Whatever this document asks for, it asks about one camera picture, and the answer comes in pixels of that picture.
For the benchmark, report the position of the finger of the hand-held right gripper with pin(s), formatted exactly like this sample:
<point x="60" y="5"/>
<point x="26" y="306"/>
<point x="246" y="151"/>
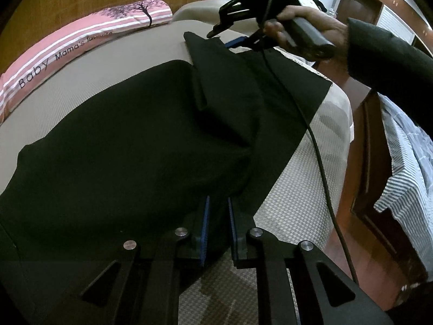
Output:
<point x="225" y="15"/>
<point x="235" y="42"/>

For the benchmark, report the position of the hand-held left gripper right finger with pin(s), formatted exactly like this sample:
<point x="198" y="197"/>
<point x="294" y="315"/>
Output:
<point x="232" y="233"/>

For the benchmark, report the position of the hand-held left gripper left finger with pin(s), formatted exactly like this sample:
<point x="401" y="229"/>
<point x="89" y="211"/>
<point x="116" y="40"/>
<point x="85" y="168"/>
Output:
<point x="205" y="233"/>

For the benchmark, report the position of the black pants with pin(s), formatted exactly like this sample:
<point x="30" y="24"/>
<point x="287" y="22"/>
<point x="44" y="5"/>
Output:
<point x="135" y="142"/>

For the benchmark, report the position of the person's right forearm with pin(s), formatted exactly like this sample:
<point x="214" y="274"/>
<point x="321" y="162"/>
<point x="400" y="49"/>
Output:
<point x="382" y="61"/>

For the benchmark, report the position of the person's right hand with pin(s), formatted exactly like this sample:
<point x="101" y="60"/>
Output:
<point x="324" y="20"/>

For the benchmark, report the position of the beige cushion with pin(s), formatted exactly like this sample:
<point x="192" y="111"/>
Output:
<point x="199" y="8"/>

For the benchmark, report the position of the dark wooden door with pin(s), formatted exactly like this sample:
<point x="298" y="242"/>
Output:
<point x="358" y="5"/>

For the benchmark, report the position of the beige woven bed mat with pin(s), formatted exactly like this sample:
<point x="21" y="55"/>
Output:
<point x="297" y="193"/>

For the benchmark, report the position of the white louvered cabinet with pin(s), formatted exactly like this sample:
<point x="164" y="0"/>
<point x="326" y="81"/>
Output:
<point x="395" y="23"/>

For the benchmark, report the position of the wooden bed side panel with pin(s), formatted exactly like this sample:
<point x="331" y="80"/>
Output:
<point x="372" y="176"/>

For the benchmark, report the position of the pink striped pillow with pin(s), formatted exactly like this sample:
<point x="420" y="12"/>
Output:
<point x="67" y="40"/>

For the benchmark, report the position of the grey striped bedding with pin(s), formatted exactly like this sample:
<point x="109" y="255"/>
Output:
<point x="406" y="193"/>

